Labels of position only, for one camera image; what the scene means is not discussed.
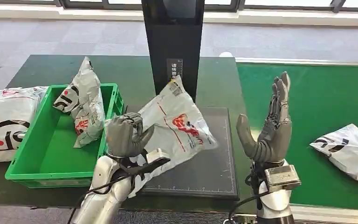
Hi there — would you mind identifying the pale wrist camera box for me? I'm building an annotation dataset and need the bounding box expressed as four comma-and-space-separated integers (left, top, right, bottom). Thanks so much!
264, 164, 302, 192
146, 148, 171, 164

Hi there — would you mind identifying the black scanner column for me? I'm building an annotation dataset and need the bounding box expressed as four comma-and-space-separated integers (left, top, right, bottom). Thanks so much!
141, 0, 205, 103

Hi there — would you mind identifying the black and yellow column label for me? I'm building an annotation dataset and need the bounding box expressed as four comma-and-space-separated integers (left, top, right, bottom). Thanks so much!
166, 58, 183, 80

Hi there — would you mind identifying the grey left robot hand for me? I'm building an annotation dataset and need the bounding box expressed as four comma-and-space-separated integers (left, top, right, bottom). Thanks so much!
104, 112, 155, 159

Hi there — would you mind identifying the large white parcel bag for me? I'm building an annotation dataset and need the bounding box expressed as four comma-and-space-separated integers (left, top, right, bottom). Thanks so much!
0, 86, 48, 164

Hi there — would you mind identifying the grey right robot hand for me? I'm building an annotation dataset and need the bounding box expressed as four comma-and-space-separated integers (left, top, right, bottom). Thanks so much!
236, 71, 292, 163

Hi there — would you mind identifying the white printed parcel bag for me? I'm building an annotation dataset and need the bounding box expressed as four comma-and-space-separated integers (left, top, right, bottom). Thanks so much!
104, 75, 218, 198
310, 123, 358, 188
53, 56, 105, 149

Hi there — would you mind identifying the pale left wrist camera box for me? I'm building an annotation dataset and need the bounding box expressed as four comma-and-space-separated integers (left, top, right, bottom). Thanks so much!
146, 148, 171, 164

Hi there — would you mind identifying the silver metal bracket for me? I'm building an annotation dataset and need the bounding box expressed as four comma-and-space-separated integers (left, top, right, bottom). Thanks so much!
223, 214, 258, 224

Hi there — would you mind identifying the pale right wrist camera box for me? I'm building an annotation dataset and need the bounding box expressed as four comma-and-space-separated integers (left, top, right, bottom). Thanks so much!
264, 164, 302, 192

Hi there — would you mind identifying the green plastic crate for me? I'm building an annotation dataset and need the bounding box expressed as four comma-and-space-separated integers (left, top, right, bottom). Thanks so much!
5, 83, 124, 189

